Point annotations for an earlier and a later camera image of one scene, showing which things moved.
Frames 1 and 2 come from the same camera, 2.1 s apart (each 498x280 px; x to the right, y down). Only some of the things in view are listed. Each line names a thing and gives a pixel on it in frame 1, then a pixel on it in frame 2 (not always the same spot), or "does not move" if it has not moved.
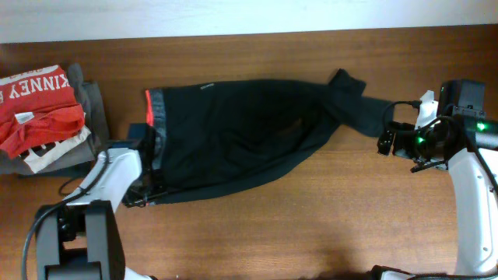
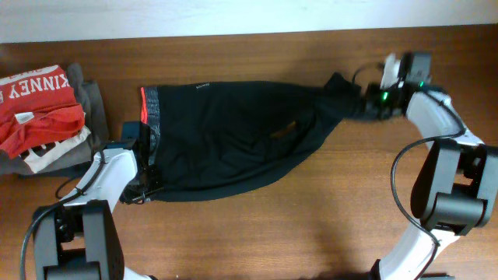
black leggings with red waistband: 212,135 does not move
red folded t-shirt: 37,106 does not move
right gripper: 402,143 to 370,101
